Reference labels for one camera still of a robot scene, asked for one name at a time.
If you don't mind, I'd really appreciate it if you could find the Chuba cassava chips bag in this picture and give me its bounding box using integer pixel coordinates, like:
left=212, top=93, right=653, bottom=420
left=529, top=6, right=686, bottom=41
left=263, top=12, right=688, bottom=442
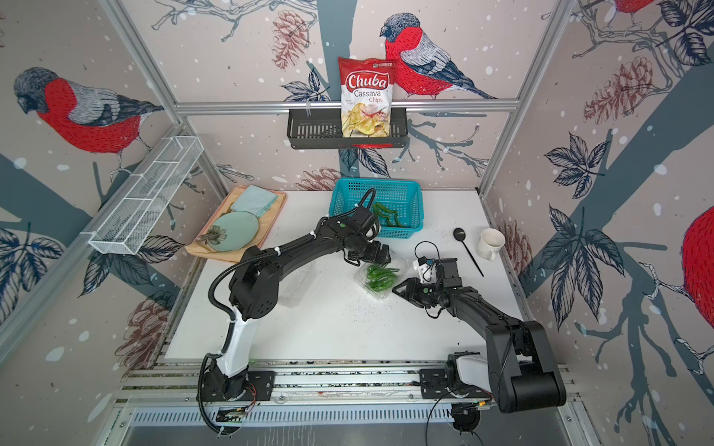
left=338, top=58, right=396, bottom=138

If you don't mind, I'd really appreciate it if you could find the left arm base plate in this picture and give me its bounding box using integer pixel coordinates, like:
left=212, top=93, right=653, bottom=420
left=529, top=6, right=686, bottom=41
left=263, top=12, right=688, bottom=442
left=198, top=368, right=276, bottom=403

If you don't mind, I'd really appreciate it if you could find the black wall shelf basket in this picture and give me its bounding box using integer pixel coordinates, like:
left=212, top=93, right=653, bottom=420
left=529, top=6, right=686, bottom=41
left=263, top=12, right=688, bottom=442
left=286, top=107, right=410, bottom=151

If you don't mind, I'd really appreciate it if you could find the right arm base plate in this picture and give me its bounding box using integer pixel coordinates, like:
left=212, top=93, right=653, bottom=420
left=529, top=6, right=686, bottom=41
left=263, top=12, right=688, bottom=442
left=418, top=368, right=491, bottom=401

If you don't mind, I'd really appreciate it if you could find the teal plastic mesh basket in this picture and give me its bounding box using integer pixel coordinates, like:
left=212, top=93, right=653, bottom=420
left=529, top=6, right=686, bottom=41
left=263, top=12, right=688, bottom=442
left=329, top=178, right=424, bottom=239

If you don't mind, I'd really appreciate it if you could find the green peppers pile container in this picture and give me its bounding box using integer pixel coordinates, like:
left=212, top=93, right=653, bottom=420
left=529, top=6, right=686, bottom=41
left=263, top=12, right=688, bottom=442
left=366, top=264, right=400, bottom=293

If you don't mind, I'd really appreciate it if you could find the white ceramic cup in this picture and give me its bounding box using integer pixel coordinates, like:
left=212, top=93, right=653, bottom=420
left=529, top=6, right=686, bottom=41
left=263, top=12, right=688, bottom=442
left=477, top=228, right=506, bottom=261

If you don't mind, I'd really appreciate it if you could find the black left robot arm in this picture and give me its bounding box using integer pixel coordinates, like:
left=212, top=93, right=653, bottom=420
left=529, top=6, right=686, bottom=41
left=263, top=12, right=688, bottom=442
left=197, top=188, right=392, bottom=401

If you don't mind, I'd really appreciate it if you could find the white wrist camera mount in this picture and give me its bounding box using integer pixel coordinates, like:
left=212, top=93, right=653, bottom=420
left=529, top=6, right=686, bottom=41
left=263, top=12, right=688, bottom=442
left=413, top=256, right=435, bottom=284

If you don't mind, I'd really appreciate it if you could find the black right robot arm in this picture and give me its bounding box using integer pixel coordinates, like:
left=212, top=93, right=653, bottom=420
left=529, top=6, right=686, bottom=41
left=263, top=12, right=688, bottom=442
left=392, top=258, right=567, bottom=414

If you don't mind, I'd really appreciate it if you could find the white wire wall basket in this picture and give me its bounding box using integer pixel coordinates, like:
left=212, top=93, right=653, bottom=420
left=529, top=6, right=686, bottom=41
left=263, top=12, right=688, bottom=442
left=89, top=136, right=204, bottom=255

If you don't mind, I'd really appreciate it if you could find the green ceramic plate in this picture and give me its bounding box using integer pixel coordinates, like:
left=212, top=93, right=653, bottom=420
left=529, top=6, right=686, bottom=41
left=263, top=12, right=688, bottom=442
left=198, top=211, right=260, bottom=252

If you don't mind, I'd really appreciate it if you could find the light green folded cloth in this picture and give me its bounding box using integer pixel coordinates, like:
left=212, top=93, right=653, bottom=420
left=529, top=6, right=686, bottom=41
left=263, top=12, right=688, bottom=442
left=230, top=185, right=278, bottom=219

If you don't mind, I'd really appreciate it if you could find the wooden tray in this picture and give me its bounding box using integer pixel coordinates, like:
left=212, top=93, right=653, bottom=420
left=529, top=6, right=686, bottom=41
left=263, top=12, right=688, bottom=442
left=185, top=185, right=287, bottom=263

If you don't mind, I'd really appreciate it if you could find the black metal spoon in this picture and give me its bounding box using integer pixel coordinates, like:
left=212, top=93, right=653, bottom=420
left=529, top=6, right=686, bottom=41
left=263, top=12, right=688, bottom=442
left=453, top=228, right=485, bottom=277

